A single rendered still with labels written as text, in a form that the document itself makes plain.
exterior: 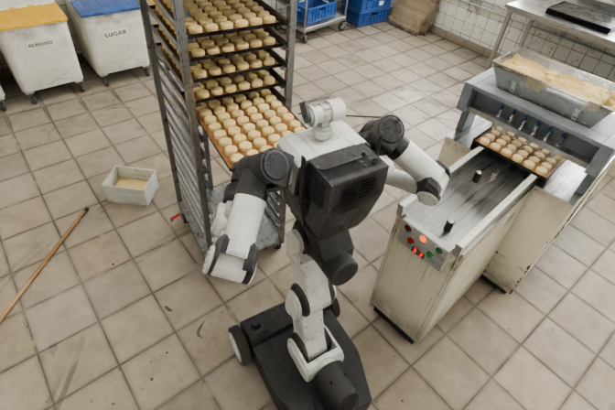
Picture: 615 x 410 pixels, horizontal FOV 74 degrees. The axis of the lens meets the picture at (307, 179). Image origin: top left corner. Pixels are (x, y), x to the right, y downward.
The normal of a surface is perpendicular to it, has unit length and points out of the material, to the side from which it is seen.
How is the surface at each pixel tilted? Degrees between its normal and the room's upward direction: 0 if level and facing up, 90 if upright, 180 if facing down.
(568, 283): 0
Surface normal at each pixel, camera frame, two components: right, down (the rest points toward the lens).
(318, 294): 0.48, 0.14
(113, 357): 0.07, -0.75
